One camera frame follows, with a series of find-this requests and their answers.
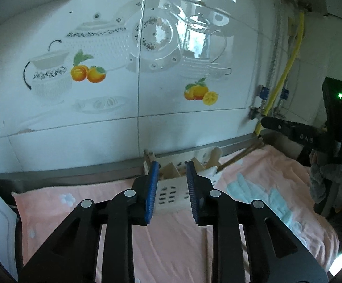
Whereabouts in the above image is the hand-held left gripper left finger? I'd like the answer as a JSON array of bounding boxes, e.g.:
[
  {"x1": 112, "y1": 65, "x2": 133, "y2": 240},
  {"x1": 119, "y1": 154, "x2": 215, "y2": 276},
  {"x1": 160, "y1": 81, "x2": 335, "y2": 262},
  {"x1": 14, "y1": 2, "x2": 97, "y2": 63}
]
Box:
[{"x1": 18, "y1": 161, "x2": 161, "y2": 283}]

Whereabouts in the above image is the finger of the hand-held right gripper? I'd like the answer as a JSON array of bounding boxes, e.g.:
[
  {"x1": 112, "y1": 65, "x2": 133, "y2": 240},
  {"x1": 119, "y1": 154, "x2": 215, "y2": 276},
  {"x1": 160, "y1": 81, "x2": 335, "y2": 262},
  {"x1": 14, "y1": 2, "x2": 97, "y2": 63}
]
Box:
[{"x1": 261, "y1": 117, "x2": 321, "y2": 145}]

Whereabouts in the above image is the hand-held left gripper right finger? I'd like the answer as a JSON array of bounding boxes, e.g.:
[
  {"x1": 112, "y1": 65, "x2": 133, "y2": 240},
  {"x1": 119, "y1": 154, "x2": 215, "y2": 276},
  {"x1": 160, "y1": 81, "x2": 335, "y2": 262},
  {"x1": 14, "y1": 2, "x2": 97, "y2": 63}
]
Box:
[{"x1": 185, "y1": 161, "x2": 329, "y2": 283}]

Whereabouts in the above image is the cream house-shaped chopstick holder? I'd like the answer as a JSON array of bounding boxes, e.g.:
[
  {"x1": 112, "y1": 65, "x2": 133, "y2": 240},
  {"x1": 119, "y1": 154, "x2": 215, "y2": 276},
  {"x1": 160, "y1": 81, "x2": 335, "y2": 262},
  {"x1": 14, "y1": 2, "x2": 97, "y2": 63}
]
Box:
[{"x1": 143, "y1": 147, "x2": 223, "y2": 214}]

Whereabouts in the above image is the single brown chopstick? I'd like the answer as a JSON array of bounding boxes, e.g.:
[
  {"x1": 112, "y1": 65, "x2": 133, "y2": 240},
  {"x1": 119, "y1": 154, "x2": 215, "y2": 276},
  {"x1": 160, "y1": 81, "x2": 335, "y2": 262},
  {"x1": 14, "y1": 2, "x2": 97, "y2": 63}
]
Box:
[{"x1": 216, "y1": 141, "x2": 266, "y2": 173}]

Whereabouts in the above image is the metal pipe valve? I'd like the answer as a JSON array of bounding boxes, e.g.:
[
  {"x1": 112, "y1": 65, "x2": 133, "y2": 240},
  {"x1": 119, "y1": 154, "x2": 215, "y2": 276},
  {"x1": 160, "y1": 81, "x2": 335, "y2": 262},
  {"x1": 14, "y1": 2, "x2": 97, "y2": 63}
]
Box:
[{"x1": 248, "y1": 106, "x2": 266, "y2": 122}]

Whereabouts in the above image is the pink printed towel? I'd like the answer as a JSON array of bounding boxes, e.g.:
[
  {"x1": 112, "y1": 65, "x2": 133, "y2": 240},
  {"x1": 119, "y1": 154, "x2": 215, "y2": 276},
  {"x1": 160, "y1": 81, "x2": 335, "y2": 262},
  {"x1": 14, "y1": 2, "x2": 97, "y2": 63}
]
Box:
[{"x1": 12, "y1": 146, "x2": 341, "y2": 283}]

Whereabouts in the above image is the yellow gas pipe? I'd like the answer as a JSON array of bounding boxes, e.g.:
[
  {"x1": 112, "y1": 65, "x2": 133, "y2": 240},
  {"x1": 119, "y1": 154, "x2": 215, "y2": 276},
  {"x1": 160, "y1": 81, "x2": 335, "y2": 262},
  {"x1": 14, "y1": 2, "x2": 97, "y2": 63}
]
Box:
[{"x1": 255, "y1": 12, "x2": 305, "y2": 138}]

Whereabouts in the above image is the metal flexible pipe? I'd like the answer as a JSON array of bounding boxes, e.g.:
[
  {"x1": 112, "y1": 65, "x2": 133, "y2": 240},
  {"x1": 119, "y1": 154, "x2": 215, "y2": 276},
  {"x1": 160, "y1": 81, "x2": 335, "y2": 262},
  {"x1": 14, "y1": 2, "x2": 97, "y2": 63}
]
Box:
[{"x1": 264, "y1": 0, "x2": 284, "y2": 116}]

